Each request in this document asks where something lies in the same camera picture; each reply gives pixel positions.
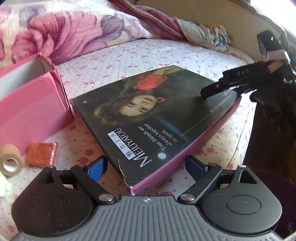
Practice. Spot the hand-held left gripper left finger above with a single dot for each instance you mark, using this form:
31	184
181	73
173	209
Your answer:
97	168

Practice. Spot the floral pink blanket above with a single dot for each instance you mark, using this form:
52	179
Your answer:
69	30

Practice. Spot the orange packet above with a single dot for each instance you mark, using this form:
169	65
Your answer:
41	153

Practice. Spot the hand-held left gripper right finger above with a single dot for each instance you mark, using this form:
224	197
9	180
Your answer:
196	167

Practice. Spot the pink cardboard box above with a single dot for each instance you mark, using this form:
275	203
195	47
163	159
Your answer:
30	109

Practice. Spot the pink box lid with portrait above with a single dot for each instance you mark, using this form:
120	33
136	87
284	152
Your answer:
150	115

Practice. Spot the cream bed headboard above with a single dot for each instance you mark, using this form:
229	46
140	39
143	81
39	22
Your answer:
242	23

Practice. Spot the cherry print bed sheet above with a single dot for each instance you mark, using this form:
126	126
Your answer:
138	53

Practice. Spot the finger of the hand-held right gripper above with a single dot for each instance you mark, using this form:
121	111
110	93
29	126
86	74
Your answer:
217	88

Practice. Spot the patterned white cloth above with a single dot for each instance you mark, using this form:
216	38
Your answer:
205	32

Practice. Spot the beige tape roll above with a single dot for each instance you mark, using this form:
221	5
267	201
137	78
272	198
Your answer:
9	160

